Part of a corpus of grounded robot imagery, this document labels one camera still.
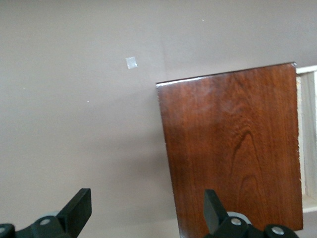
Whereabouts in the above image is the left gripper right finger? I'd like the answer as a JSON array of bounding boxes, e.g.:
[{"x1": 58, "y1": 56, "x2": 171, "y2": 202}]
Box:
[{"x1": 204, "y1": 189, "x2": 263, "y2": 238}]

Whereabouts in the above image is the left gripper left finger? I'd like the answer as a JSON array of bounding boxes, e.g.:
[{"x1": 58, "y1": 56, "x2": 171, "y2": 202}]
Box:
[{"x1": 17, "y1": 188, "x2": 92, "y2": 238}]

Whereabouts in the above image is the wooden drawer with white handle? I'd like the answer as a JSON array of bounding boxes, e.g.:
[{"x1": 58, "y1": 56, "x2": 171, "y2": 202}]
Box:
[{"x1": 295, "y1": 64, "x2": 317, "y2": 214}]

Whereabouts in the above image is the dark brown wooden cabinet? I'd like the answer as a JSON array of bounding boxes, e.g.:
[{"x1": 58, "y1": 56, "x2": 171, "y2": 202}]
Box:
[{"x1": 156, "y1": 61, "x2": 304, "y2": 238}]

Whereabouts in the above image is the small clear tape patch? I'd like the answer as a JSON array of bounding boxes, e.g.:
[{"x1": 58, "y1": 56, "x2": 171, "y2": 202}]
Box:
[{"x1": 125, "y1": 57, "x2": 138, "y2": 70}]

